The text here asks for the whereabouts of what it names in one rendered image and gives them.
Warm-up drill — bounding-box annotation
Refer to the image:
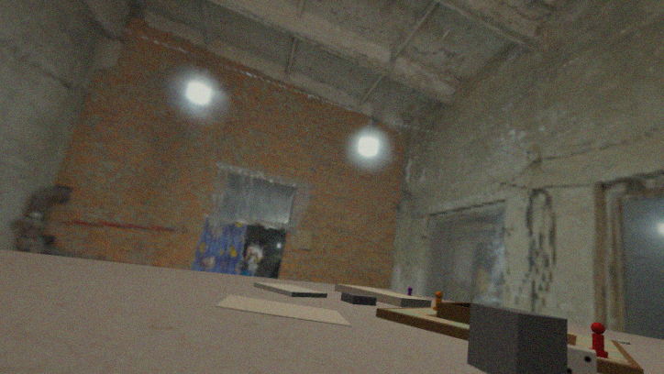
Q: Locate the white die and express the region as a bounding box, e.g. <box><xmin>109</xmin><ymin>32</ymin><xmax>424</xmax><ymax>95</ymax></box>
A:
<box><xmin>567</xmin><ymin>345</ymin><xmax>597</xmax><ymax>374</ymax></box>

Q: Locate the red pawn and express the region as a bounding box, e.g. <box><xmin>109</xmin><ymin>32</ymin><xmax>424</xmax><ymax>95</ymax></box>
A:
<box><xmin>591</xmin><ymin>323</ymin><xmax>608</xmax><ymax>358</ymax></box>

